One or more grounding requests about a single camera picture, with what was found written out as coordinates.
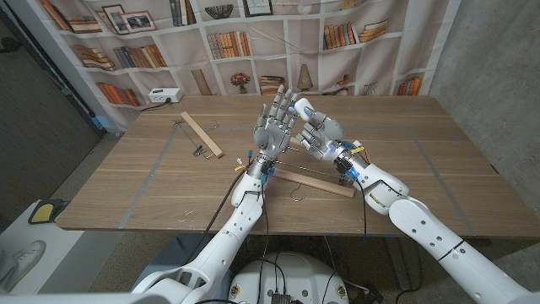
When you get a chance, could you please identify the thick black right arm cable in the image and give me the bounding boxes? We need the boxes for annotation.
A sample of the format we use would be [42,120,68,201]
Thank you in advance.
[394,252,425,304]

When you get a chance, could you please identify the wooden clip hanger, thin wire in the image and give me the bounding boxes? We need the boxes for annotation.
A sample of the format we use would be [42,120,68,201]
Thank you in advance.
[171,111,225,160]

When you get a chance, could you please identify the white floor platform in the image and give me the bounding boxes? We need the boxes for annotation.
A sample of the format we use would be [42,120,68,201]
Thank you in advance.
[0,206,85,296]

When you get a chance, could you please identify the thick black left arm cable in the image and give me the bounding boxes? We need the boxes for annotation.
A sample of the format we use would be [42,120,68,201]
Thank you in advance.
[181,168,250,267]

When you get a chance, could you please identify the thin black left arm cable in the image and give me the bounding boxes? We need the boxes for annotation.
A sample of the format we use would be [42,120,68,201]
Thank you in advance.
[255,181,271,304]

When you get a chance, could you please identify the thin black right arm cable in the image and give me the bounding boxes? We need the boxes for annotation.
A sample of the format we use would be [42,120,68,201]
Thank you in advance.
[356,180,369,237]

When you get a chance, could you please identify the black power strip cable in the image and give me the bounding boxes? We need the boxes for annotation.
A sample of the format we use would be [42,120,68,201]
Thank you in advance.
[140,98,172,113]

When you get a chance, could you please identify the white AirPods case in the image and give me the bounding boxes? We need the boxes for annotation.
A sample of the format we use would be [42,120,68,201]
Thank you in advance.
[294,97,316,122]

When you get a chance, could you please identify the printed bookshelf backdrop cloth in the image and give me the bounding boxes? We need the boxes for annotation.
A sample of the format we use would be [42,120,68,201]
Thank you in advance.
[40,0,463,132]

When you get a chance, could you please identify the yellow and black pedal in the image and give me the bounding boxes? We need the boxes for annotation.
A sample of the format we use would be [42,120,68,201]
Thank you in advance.
[27,198,71,225]

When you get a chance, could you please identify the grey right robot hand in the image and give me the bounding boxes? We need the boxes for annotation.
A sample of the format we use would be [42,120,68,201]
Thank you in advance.
[294,105,373,182]

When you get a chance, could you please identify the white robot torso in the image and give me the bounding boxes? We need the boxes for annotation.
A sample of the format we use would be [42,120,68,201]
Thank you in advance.
[227,252,350,304]

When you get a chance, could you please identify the wooden clip hanger, twisted rod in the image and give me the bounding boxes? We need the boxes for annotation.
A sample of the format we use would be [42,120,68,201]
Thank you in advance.
[272,162,356,203]

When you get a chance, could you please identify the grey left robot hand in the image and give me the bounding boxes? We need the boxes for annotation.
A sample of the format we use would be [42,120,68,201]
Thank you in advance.
[246,84,300,181]

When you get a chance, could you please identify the white power strip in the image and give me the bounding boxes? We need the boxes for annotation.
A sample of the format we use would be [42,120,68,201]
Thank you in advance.
[148,87,184,105]

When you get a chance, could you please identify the grey table leg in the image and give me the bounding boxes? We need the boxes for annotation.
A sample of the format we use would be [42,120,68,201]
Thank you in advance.
[386,236,413,291]

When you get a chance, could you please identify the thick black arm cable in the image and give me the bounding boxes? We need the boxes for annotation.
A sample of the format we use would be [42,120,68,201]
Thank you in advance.
[394,252,425,304]
[181,168,250,267]

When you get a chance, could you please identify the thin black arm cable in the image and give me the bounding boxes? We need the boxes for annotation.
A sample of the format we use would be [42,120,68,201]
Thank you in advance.
[356,180,369,237]
[255,181,271,304]

